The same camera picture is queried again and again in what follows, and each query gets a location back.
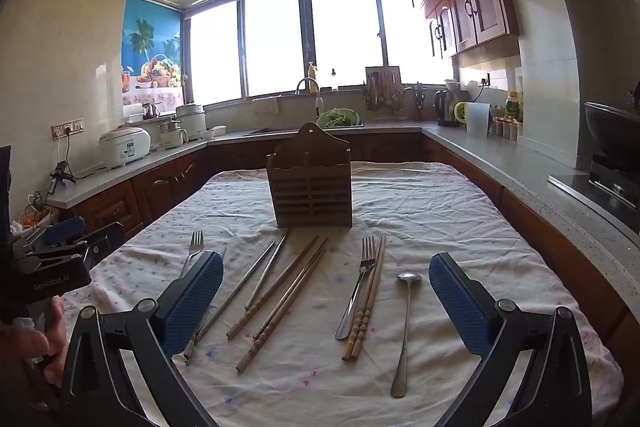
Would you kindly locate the row of seasoning bottles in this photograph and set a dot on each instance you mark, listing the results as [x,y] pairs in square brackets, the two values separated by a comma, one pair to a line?
[507,129]

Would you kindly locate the large white steamer pot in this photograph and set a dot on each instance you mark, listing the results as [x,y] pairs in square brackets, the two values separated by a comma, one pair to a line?
[192,122]

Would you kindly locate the light wooden chopstick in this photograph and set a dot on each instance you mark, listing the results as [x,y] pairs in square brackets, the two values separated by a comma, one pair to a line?
[352,337]
[361,337]

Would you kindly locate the black wok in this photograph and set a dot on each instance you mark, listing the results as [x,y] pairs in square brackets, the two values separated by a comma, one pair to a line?
[612,127]

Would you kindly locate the white bowl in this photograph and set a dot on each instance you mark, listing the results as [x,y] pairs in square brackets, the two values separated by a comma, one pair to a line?
[206,135]
[218,131]

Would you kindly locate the wall power outlet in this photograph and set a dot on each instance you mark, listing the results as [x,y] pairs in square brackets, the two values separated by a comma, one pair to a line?
[67,129]

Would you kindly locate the green colander with vegetables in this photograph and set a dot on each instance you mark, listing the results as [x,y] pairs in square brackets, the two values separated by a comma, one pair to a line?
[340,118]

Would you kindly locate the dark electric kettle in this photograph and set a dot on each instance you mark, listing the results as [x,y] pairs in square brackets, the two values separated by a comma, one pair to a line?
[446,109]

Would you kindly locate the silver spoon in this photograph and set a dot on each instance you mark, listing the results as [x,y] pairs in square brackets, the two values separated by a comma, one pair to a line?
[405,337]

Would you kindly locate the yellow dish soap bottle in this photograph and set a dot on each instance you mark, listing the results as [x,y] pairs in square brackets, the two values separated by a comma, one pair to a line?
[312,71]

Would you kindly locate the white floral tablecloth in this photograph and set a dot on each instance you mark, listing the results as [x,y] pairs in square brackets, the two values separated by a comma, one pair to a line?
[310,387]

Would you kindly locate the dark wooden chopstick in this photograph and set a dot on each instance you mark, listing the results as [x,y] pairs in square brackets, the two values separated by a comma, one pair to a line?
[280,313]
[287,294]
[272,287]

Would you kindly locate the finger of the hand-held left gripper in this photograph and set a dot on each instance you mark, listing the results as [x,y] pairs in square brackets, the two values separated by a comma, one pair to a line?
[107,237]
[65,229]

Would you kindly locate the white dish cloth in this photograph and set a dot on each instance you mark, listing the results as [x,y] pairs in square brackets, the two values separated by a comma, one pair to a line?
[265,106]

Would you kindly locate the lower wooden cabinets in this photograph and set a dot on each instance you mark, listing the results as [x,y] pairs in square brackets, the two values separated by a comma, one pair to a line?
[165,189]

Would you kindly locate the small white electric pot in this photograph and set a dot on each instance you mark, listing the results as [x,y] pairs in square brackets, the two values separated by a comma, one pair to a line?
[172,136]

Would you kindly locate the white plastic pitcher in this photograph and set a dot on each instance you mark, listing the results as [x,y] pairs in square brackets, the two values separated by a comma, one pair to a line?
[475,119]

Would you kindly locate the person's left hand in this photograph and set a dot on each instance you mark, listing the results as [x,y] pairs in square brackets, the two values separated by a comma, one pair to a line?
[37,342]

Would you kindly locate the metal chopstick on table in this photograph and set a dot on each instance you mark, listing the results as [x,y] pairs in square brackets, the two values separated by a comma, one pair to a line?
[192,249]

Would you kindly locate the scissors holder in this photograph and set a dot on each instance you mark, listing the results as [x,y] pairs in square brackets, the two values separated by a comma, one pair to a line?
[419,102]

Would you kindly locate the small black tripod camera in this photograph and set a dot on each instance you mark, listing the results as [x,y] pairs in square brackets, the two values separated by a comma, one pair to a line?
[60,174]

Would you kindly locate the tropical fruit wall poster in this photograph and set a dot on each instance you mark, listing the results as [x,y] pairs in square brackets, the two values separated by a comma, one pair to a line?
[150,47]

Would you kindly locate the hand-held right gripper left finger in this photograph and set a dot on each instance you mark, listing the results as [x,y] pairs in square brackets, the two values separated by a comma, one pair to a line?
[196,297]

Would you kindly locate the gas stove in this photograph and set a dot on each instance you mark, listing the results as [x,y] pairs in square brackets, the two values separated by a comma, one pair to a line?
[600,187]

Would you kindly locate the kitchen sink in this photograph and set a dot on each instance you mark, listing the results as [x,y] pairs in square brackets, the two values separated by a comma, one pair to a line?
[270,132]

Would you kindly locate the wall outlet with plug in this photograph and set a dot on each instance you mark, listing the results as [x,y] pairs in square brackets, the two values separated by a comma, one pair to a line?
[484,80]

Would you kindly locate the kitchen faucet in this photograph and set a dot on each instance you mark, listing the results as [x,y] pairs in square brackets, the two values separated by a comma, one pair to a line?
[317,99]

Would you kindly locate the metal chopstick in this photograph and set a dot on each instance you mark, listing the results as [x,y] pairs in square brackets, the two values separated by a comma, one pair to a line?
[192,249]
[240,286]
[267,269]

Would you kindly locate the silver fork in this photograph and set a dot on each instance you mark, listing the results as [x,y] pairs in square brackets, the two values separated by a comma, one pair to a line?
[356,294]

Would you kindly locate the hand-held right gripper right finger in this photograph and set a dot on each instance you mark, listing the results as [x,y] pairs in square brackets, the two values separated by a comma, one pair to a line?
[460,307]

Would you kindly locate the wooden utensil holder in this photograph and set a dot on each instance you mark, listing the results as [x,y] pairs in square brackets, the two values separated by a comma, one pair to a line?
[310,187]

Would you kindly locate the white rice cooker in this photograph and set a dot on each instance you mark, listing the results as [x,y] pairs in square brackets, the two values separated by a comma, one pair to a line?
[125,147]

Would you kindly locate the green label bottle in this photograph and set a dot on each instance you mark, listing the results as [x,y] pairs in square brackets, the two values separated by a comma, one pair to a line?
[512,107]

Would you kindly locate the large kitchen window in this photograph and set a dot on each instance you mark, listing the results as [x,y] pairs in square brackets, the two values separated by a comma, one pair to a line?
[340,32]

